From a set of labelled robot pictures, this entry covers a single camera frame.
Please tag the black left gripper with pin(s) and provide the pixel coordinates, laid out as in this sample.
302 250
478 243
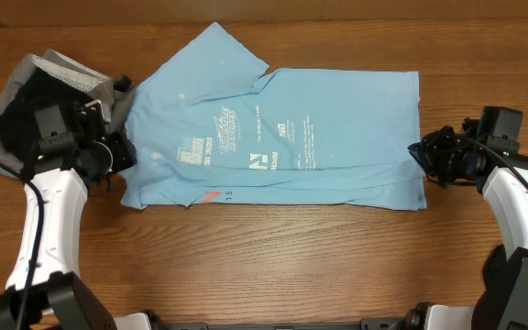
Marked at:
126 156

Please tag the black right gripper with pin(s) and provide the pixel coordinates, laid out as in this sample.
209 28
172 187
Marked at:
426 153

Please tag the light blue printed t-shirt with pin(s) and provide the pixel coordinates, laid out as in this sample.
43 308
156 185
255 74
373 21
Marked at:
214 125

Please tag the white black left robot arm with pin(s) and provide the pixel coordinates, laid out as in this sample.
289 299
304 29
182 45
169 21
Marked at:
45 279

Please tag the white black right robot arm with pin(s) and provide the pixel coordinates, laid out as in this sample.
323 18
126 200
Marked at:
485 155

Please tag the grey folded garment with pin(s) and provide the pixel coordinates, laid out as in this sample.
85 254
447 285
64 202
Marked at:
3 91

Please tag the dark folded garment in pile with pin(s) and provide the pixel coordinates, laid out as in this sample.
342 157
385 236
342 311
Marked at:
19 127

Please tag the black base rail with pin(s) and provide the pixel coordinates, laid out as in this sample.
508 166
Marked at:
389 323

